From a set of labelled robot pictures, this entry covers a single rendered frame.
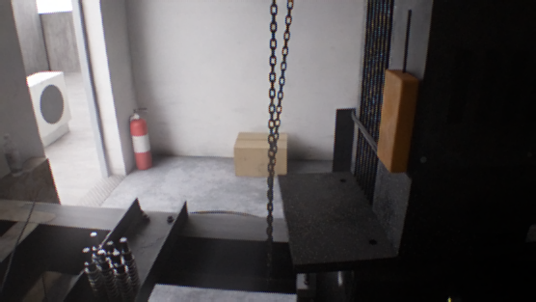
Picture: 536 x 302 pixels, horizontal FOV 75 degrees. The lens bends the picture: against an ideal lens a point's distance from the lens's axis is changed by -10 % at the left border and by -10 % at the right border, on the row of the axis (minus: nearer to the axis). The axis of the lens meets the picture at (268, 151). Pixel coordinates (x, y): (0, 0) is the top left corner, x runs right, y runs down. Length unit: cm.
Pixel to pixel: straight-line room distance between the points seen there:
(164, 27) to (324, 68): 134
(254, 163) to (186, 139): 75
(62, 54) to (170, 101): 501
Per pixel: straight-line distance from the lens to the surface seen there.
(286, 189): 115
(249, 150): 301
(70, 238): 173
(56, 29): 816
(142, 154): 333
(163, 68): 336
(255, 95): 322
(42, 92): 431
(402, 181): 87
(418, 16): 63
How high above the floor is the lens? 148
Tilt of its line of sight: 25 degrees down
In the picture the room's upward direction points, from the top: 1 degrees counter-clockwise
